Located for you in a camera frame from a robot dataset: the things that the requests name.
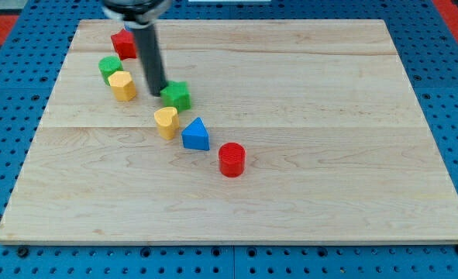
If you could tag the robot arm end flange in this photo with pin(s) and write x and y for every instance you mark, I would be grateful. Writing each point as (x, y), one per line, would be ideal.
(136, 14)

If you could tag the blue triangle block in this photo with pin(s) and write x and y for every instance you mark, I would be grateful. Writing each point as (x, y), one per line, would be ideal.
(195, 136)

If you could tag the red cylinder block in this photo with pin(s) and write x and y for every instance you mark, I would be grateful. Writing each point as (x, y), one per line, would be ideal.
(232, 158)

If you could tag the yellow heart block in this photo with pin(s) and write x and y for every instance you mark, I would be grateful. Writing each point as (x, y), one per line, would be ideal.
(167, 121)

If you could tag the light wooden board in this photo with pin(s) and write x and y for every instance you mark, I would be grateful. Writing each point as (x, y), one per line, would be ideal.
(338, 151)

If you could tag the green star block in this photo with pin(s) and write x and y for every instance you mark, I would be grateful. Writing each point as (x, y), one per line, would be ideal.
(177, 95)

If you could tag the yellow hexagon block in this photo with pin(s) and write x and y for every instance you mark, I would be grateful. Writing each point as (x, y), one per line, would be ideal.
(122, 85)

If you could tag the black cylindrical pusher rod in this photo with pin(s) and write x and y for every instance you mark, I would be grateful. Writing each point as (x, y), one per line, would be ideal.
(148, 48)

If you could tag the green cylinder block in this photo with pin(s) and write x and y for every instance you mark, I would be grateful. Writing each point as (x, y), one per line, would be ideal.
(108, 66)

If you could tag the red star block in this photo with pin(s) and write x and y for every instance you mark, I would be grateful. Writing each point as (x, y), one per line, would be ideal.
(124, 44)

